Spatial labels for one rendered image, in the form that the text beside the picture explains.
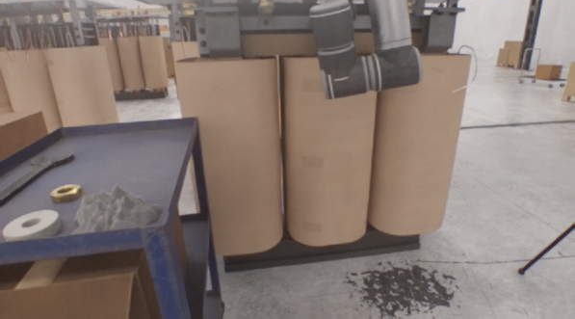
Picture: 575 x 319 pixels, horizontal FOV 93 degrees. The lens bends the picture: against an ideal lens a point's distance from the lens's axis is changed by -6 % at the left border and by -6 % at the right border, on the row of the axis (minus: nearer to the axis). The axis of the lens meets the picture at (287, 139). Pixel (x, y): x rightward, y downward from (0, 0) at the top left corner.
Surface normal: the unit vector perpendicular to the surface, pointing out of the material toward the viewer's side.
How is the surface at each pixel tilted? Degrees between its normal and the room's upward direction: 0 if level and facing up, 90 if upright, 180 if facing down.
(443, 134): 90
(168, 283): 90
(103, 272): 0
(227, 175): 90
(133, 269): 0
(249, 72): 90
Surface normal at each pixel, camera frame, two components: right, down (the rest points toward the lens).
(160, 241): 0.21, 0.31
